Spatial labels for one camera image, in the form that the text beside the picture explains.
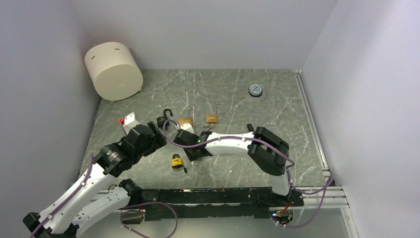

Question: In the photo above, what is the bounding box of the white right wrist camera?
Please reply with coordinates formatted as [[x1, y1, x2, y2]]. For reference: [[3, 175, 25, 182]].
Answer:
[[180, 122, 195, 134]]

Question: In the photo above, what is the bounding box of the cream cylindrical container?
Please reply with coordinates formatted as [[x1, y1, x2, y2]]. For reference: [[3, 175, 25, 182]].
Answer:
[[84, 42, 144, 101]]

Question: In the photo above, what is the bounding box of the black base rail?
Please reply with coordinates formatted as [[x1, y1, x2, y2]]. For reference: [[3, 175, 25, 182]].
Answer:
[[111, 185, 306, 222]]

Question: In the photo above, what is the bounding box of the yellow black padlock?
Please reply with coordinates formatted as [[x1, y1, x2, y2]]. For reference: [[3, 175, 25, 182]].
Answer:
[[171, 154, 188, 173]]

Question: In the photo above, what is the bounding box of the orange black marker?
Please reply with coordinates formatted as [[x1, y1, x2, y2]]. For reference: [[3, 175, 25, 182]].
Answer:
[[247, 123, 255, 132]]

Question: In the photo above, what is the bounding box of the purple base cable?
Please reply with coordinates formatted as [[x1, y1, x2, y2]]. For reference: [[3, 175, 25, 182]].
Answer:
[[270, 176, 335, 230], [119, 201, 179, 238]]

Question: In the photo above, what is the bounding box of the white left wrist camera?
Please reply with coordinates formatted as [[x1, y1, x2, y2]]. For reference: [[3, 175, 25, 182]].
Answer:
[[117, 112, 139, 136]]

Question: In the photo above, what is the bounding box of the small brass padlock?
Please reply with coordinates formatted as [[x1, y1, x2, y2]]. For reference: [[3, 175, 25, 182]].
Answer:
[[206, 103, 225, 129]]

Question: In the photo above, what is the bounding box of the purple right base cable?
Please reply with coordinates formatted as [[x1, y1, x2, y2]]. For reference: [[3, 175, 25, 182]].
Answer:
[[270, 176, 335, 230]]

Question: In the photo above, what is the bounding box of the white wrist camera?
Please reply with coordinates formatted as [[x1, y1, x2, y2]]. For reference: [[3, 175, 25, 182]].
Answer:
[[180, 122, 195, 134], [117, 112, 139, 136]]

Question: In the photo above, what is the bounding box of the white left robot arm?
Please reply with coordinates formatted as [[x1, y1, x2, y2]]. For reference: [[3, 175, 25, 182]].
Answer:
[[23, 121, 166, 238]]

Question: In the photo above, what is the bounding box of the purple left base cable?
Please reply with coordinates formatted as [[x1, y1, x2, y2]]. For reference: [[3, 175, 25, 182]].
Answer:
[[119, 201, 179, 238]]

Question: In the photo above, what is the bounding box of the large brass padlock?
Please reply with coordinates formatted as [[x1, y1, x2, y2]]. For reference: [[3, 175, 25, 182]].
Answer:
[[178, 107, 200, 126]]

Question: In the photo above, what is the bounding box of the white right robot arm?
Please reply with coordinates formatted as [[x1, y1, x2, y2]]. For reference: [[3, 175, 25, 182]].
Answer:
[[173, 126, 292, 206]]

